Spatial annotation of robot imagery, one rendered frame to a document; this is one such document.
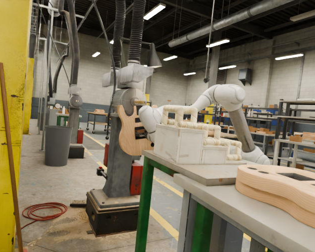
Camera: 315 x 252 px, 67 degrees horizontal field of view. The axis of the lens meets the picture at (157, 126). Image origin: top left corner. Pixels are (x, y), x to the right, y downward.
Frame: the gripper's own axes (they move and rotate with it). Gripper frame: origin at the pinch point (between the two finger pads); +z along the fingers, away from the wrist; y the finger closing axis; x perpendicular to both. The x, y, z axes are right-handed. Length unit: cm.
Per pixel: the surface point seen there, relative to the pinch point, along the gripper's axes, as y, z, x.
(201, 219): -18, -100, -22
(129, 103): 3.8, 30.2, 23.3
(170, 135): -14, -70, 8
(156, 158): -17, -60, -6
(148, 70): 11, 2, 49
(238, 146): 26, -77, -3
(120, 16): 15, 71, 112
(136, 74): 0.3, 1.8, 45.7
